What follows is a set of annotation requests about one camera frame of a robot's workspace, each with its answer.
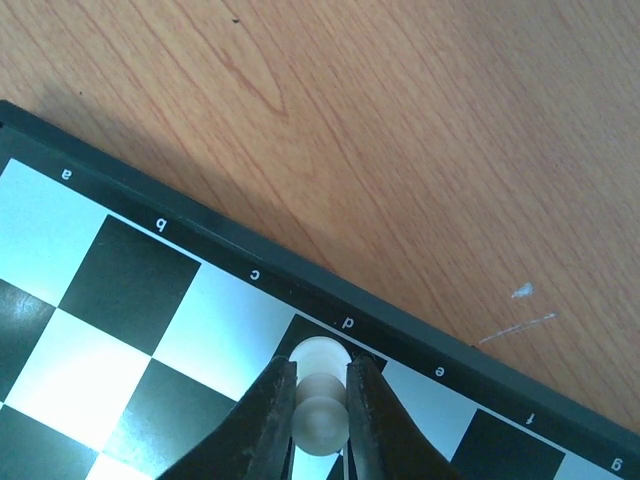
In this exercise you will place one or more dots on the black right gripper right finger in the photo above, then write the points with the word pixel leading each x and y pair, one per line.
pixel 385 441

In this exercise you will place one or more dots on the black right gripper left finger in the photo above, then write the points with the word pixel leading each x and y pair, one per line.
pixel 254 440

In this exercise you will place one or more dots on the white chess pawn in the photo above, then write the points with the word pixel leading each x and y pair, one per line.
pixel 320 424

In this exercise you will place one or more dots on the black grey chess board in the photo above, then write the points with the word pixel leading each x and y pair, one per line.
pixel 133 319

